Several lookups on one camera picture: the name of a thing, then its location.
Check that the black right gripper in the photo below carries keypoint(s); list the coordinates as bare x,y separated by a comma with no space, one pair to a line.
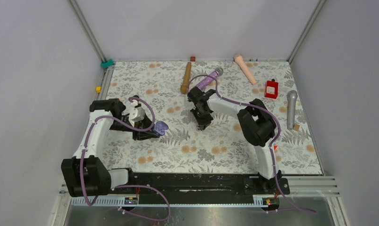
202,124

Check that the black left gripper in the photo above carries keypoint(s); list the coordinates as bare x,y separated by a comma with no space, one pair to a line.
144,134

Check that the purple earbud charging case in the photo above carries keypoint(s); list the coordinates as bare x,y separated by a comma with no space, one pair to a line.
160,128

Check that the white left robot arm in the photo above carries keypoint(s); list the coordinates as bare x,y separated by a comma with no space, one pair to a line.
84,173

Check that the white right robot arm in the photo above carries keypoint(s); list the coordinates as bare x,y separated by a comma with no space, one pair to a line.
256,122

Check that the gold microphone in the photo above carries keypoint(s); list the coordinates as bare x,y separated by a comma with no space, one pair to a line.
186,78

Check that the purple glitter microphone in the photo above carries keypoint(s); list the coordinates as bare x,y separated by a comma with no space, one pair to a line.
210,78

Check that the floral table mat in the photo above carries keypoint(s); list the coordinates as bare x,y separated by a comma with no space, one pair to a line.
221,147

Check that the pink microphone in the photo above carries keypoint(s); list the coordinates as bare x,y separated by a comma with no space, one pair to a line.
241,63

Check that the red box with label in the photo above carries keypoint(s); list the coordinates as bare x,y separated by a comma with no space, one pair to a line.
271,89

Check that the teal corner clamp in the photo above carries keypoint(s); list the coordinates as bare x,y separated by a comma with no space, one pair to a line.
107,64

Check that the silver grey microphone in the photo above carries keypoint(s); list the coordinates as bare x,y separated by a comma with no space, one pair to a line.
291,108

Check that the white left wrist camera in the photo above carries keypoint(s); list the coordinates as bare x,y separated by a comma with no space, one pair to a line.
136,114

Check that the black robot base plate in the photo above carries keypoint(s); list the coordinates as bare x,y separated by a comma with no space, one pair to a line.
189,188

